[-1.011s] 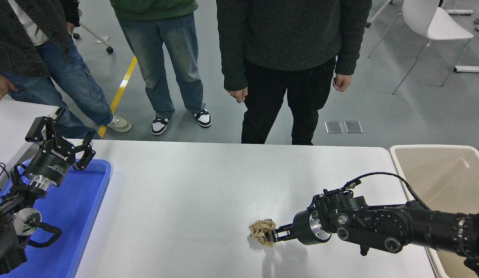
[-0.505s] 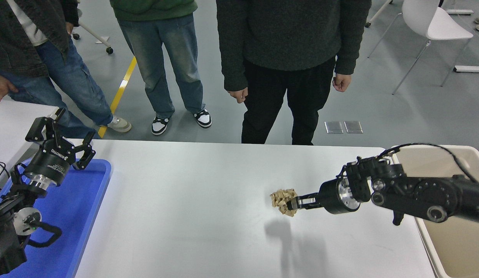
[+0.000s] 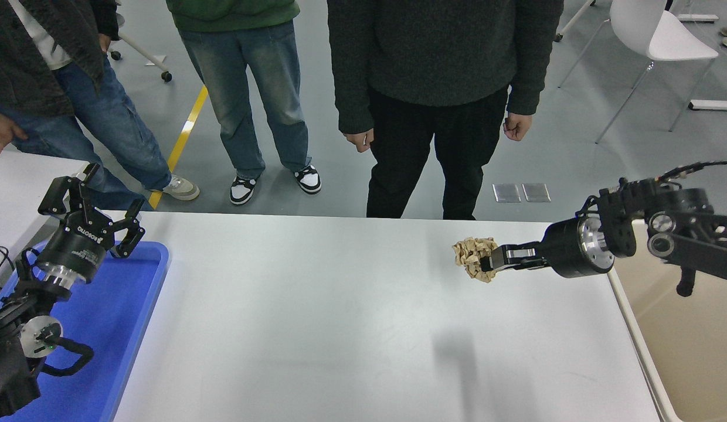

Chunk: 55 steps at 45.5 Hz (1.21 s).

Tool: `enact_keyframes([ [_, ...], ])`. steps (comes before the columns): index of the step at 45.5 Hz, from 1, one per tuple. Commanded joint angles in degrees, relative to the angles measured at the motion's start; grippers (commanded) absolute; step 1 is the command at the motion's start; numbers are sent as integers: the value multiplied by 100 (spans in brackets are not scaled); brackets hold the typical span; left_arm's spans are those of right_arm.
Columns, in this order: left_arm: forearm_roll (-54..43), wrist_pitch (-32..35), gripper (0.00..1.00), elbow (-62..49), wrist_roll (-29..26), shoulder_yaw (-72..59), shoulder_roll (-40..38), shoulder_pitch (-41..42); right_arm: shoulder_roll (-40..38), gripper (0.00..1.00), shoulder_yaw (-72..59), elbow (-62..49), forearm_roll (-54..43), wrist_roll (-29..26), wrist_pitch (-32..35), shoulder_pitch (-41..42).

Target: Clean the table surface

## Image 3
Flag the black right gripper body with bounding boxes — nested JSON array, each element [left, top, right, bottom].
[[540, 216, 590, 280]]

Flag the grey office chair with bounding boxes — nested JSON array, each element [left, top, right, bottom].
[[110, 29, 174, 83]]

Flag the blue plastic tray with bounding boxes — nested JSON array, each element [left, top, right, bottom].
[[0, 240, 170, 422]]

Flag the white plastic chair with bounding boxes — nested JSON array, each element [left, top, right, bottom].
[[558, 0, 720, 144]]

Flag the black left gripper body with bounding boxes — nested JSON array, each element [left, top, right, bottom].
[[38, 211, 115, 284]]

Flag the person's right hand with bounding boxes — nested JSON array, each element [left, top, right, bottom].
[[344, 128, 375, 154], [0, 109, 28, 159]]

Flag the large pale bin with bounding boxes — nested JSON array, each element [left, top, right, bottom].
[[607, 220, 727, 422]]

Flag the thin black cable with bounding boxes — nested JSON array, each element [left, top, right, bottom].
[[0, 243, 16, 300]]

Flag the tan paper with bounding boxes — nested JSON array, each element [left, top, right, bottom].
[[452, 236, 498, 284]]

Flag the white leg with caster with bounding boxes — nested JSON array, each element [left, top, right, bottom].
[[554, 0, 596, 43]]

